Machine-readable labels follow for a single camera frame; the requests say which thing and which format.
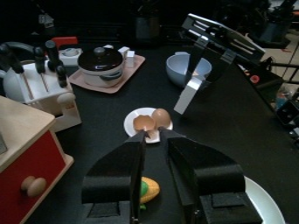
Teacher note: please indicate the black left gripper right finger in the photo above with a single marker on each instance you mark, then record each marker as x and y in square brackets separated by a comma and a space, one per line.
[206, 172]

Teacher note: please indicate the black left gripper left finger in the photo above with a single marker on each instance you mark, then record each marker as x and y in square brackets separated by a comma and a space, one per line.
[112, 175]

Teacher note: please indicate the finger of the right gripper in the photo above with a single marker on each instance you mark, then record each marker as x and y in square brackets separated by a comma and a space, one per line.
[222, 65]
[191, 87]

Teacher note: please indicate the white rice cooker pot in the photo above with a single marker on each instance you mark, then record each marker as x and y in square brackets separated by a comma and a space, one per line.
[101, 77]

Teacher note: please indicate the light blue bowl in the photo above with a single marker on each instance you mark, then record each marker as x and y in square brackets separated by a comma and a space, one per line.
[175, 68]

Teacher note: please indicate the yellow toy corn cob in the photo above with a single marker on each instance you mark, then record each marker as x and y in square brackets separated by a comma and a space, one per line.
[151, 189]

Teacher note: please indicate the black box with red button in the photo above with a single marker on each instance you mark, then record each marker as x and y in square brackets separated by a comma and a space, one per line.
[264, 78]

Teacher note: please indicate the whole brown toy egg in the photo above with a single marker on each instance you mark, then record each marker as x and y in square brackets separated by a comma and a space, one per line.
[160, 118]

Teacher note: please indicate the pink tray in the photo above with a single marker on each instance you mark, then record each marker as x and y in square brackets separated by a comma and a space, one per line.
[129, 74]

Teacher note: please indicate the cracked brown eggshell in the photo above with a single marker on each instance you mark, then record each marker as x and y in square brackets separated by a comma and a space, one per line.
[141, 123]

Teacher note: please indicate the small white plate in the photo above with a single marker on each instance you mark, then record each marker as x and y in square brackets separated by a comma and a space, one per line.
[129, 124]

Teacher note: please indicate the large white plate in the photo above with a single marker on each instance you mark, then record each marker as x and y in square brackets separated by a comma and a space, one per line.
[264, 204]

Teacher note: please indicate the white toy shaker block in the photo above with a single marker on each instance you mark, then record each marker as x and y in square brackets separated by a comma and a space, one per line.
[129, 59]
[123, 51]

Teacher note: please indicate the dark plant pot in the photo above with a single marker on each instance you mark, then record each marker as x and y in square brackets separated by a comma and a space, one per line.
[147, 27]

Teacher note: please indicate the red wooden toy cabinet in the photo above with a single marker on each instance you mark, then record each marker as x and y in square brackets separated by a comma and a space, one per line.
[27, 163]

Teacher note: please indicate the black pot lid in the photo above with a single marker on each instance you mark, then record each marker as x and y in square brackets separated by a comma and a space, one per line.
[100, 59]

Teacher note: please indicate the beige round wooden knob tool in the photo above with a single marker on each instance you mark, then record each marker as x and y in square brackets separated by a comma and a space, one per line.
[67, 100]

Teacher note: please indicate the white lidded sugar bowl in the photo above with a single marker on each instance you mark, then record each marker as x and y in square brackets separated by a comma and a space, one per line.
[69, 56]

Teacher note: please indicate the white knife block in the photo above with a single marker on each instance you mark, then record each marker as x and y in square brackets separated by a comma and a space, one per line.
[43, 90]

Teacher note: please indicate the grey hanging tag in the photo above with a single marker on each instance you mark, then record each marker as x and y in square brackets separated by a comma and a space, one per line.
[45, 19]

